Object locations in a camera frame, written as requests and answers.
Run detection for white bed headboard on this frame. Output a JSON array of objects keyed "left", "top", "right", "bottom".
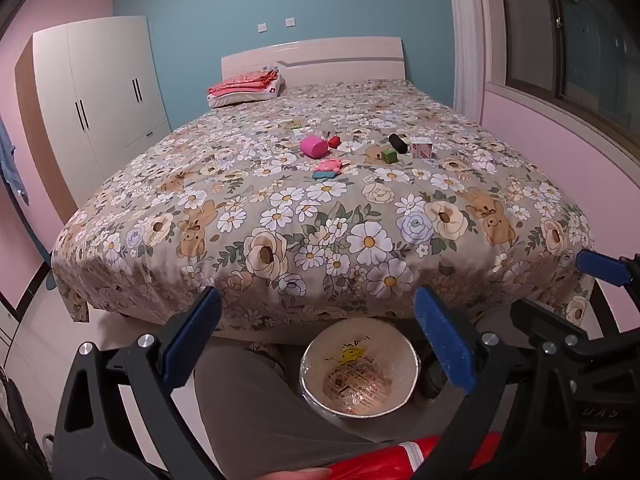
[{"left": 221, "top": 36, "right": 405, "bottom": 88}]

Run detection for white wardrobe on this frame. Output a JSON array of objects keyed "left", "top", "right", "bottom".
[{"left": 15, "top": 15, "right": 172, "bottom": 211}]

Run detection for person's right leg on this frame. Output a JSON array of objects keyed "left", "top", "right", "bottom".
[{"left": 470, "top": 304, "right": 523, "bottom": 341}]

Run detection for dark framed window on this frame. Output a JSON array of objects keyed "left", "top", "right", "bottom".
[{"left": 480, "top": 0, "right": 640, "bottom": 151}]

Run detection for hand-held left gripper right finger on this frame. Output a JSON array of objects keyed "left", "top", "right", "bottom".
[{"left": 414, "top": 287, "right": 586, "bottom": 480}]

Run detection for blue hanging cloth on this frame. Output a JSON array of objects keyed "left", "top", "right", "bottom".
[{"left": 0, "top": 120, "right": 28, "bottom": 206}]

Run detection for white window trim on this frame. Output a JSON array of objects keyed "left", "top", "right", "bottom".
[{"left": 445, "top": 0, "right": 496, "bottom": 121}]

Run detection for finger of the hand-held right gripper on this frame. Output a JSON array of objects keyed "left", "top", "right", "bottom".
[
  {"left": 575, "top": 249, "right": 640, "bottom": 306},
  {"left": 510, "top": 299, "right": 601, "bottom": 356}
]

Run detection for person's leg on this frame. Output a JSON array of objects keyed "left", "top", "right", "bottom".
[
  {"left": 194, "top": 340, "right": 386, "bottom": 480},
  {"left": 470, "top": 304, "right": 523, "bottom": 341}
]

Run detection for pink folded blanket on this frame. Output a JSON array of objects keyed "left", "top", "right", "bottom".
[{"left": 207, "top": 71, "right": 278, "bottom": 98}]

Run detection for person's left leg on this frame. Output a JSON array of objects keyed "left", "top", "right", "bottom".
[{"left": 194, "top": 340, "right": 386, "bottom": 480}]

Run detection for folded pink red clothes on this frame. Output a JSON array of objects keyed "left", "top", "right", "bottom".
[{"left": 209, "top": 74, "right": 286, "bottom": 109}]

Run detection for white round waste bin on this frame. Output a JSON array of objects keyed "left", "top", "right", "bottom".
[{"left": 299, "top": 326, "right": 421, "bottom": 418}]

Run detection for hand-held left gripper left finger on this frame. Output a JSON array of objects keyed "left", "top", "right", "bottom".
[{"left": 52, "top": 286, "right": 222, "bottom": 480}]

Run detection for pink plastic cup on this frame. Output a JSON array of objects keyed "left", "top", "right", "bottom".
[{"left": 300, "top": 136, "right": 328, "bottom": 159}]

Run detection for floral bedspread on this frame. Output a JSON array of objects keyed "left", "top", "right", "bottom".
[{"left": 50, "top": 79, "right": 596, "bottom": 333}]

